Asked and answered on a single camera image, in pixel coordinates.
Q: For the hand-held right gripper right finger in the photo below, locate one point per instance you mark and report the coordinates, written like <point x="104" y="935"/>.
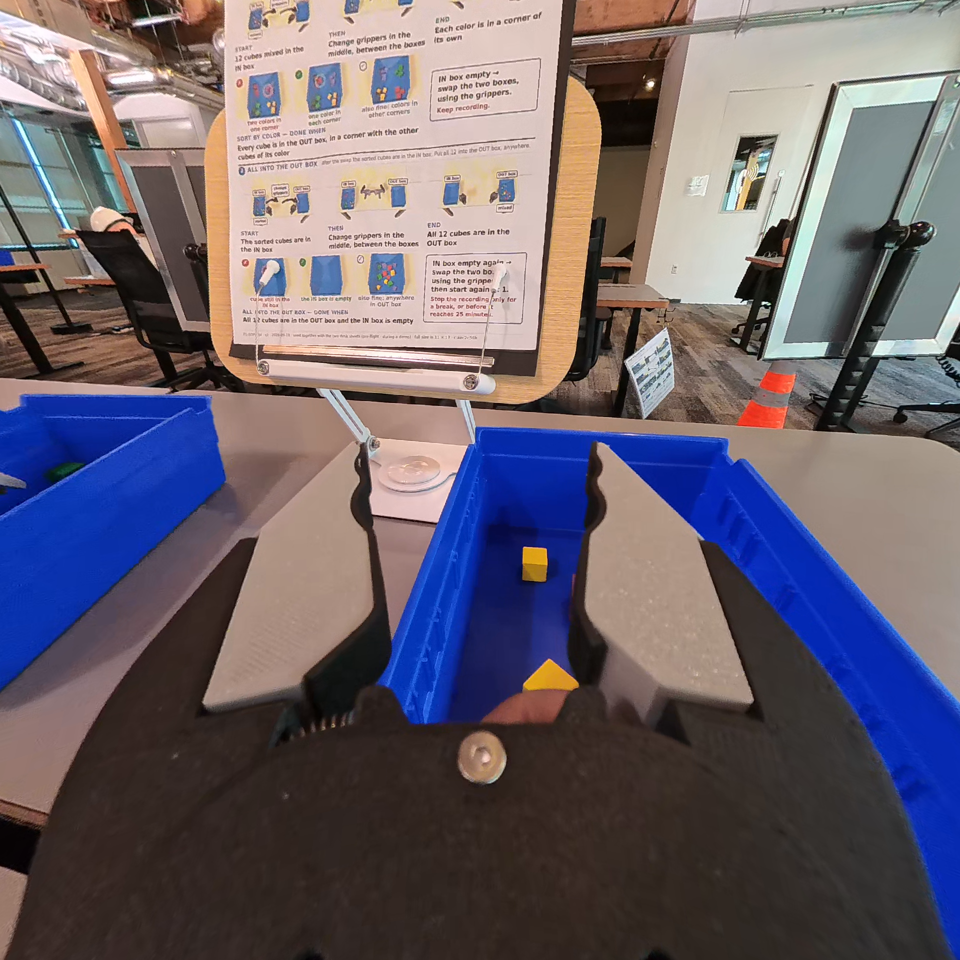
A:
<point x="660" y="615"/>

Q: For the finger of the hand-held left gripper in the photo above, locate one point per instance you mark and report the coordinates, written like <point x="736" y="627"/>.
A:
<point x="9" y="482"/>

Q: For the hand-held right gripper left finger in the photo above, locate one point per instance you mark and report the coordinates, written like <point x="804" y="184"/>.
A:
<point x="300" y="615"/>

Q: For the green cube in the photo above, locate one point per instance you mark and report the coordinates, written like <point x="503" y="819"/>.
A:
<point x="64" y="472"/>

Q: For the blue plastic bin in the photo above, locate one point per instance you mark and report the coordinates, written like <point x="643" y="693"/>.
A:
<point x="787" y="525"/>
<point x="112" y="540"/>

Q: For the yellow cube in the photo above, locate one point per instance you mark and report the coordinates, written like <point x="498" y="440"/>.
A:
<point x="550" y="677"/>
<point x="535" y="564"/>

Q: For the black floor lamp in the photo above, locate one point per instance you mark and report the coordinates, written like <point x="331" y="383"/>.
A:
<point x="71" y="328"/>

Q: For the orange traffic cone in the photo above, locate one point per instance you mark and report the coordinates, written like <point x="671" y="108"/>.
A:
<point x="769" y="405"/>

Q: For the black office chair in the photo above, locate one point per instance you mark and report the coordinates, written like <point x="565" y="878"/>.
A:
<point x="596" y="300"/>
<point x="127" y="277"/>

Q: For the laminated picture sheet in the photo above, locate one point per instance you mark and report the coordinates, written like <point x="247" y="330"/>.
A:
<point x="651" y="371"/>

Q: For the grey partition panel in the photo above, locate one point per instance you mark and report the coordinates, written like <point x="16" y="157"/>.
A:
<point x="169" y="210"/>
<point x="847" y="225"/>

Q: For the wooden top desk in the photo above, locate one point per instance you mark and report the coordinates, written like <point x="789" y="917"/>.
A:
<point x="630" y="295"/>

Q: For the dark hanging coat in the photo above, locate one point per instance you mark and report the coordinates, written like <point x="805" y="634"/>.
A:
<point x="765" y="262"/>

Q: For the wooden document stand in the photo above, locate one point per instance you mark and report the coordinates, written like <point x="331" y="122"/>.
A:
<point x="577" y="225"/>

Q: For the white instruction sheet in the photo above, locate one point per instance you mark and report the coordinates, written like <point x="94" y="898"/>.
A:
<point x="390" y="187"/>

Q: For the black support post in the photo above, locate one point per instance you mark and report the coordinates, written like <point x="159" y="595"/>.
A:
<point x="196" y="270"/>
<point x="889" y="307"/>

